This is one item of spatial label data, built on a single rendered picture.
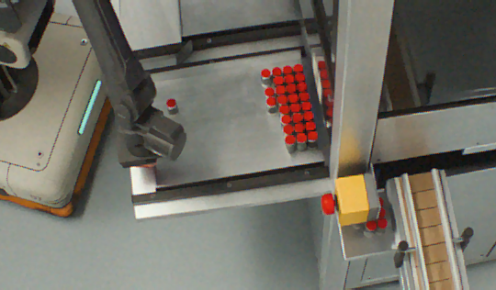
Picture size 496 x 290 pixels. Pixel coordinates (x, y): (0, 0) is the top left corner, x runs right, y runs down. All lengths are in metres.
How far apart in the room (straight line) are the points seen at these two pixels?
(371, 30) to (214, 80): 0.72
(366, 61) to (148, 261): 1.52
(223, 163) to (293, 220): 0.91
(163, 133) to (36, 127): 1.09
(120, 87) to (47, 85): 1.16
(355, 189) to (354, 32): 0.47
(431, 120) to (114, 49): 0.56
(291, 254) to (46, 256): 0.78
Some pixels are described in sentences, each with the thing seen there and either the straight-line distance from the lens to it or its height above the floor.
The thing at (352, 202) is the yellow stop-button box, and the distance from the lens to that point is 1.57.
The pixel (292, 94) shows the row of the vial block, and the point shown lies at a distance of 1.78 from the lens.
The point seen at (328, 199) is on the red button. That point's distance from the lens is 1.59.
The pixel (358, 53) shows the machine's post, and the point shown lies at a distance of 1.24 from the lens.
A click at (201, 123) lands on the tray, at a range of 1.81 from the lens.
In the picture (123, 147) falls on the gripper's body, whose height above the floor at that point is 1.00.
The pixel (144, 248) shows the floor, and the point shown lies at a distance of 2.66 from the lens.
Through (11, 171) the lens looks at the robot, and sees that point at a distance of 2.56.
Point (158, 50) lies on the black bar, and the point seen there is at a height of 0.90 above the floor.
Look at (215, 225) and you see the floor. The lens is 2.66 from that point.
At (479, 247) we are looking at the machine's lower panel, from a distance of 2.41.
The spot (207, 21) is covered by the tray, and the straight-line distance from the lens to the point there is 1.93.
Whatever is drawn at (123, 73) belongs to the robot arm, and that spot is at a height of 1.23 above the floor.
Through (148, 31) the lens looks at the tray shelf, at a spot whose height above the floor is 0.88.
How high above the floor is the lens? 2.50
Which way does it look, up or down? 65 degrees down
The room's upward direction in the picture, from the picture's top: 6 degrees counter-clockwise
